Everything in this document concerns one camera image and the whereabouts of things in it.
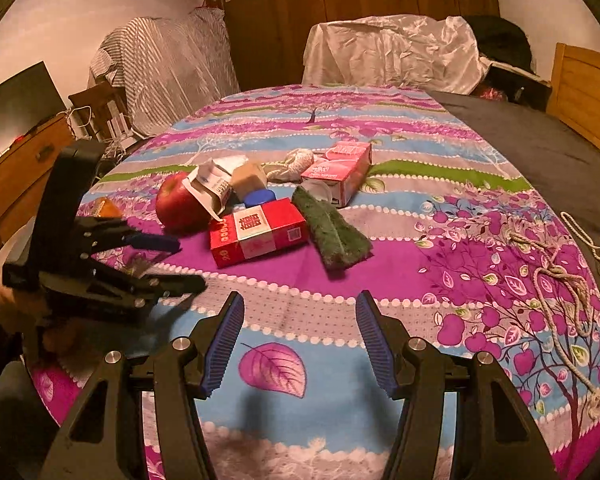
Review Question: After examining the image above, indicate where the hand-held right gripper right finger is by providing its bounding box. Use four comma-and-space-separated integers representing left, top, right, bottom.
355, 290, 561, 480

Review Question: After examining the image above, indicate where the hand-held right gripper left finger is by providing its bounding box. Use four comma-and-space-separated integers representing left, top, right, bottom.
40, 291, 246, 480

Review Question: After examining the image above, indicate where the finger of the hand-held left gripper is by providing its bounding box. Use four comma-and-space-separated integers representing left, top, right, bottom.
95, 272, 207, 307
77, 217, 182, 255

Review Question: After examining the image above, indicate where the person's left hand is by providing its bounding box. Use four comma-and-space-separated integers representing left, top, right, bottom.
0, 280, 76, 361

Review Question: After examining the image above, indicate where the red apple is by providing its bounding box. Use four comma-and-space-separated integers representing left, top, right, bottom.
155, 171, 213, 235

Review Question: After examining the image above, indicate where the orange transparent packet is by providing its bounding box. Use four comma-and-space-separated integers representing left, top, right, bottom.
91, 197, 123, 220

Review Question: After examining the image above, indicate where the wooden dresser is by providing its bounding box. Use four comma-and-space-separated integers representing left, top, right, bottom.
0, 112, 76, 261

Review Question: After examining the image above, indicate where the purple floral printed bedsheet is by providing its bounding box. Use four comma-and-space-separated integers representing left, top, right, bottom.
30, 84, 600, 480

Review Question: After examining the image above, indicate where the white paper packet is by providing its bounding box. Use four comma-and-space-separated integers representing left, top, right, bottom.
186, 156, 251, 221

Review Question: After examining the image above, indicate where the red cardboard box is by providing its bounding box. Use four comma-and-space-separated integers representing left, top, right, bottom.
209, 197, 310, 268

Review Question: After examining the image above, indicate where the green fuzzy pad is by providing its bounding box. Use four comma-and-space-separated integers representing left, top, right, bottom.
292, 185, 373, 268

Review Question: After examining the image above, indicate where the beige cube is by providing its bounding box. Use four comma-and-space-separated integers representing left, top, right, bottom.
230, 162, 268, 203

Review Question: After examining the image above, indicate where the blue round cap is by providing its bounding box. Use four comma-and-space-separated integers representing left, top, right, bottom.
243, 188, 276, 208

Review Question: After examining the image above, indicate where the black flat monitor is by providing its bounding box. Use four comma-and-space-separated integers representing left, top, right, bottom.
0, 61, 68, 173

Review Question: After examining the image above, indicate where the dark wooden chair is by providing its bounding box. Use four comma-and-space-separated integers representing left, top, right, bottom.
69, 80, 131, 143

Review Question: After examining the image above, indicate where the striped grey cloth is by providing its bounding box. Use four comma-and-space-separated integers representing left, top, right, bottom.
87, 7, 241, 138

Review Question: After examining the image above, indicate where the pink tissue box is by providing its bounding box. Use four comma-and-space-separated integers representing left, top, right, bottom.
300, 141, 373, 208

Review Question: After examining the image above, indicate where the dark grey blanket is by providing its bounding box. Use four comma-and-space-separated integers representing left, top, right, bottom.
430, 89, 600, 271

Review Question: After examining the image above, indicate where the dark wooden wardrobe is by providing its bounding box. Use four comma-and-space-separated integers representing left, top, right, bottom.
201, 0, 501, 92

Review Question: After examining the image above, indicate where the white satin cloth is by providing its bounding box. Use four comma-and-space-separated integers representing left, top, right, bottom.
302, 14, 488, 96

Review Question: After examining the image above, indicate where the wooden headboard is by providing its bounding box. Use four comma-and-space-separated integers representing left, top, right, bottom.
545, 42, 600, 161

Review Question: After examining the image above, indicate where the black clothing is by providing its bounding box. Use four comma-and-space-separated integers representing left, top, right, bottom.
465, 14, 533, 73

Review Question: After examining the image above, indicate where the white cable bundle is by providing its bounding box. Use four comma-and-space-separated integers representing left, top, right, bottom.
67, 105, 128, 161

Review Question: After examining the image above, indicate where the white rope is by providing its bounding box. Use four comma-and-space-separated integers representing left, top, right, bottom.
510, 211, 600, 421

